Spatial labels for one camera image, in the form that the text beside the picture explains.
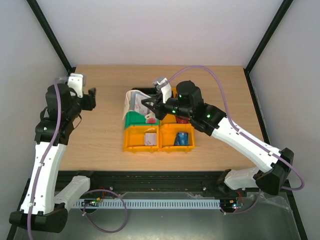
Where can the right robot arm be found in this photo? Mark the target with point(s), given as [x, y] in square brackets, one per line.
[271, 164]

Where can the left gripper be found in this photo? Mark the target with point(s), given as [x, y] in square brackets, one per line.
[90, 100]

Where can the yellow bin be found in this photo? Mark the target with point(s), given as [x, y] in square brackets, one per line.
[134, 139]
[168, 119]
[167, 134]

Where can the black aluminium frame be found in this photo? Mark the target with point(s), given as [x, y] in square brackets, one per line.
[164, 180]

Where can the green bin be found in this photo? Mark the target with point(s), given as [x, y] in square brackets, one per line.
[133, 118]

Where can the yellow bin back right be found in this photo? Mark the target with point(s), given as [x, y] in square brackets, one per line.
[168, 119]

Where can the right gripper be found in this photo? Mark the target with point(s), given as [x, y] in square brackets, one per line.
[160, 110]

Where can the blue card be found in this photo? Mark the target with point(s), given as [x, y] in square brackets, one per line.
[181, 139]

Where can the yellow bin front left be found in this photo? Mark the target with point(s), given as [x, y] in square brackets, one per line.
[134, 139]

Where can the black bin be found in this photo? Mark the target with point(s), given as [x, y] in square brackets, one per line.
[150, 91]

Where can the grey cable duct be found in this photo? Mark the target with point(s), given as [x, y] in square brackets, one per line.
[139, 204]

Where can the red white card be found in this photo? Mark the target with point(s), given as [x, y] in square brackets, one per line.
[151, 120]

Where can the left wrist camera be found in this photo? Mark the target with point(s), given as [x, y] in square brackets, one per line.
[77, 81]

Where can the yellow bin front right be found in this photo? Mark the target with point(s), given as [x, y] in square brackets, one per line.
[167, 134]

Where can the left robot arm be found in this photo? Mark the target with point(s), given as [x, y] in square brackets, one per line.
[42, 209]

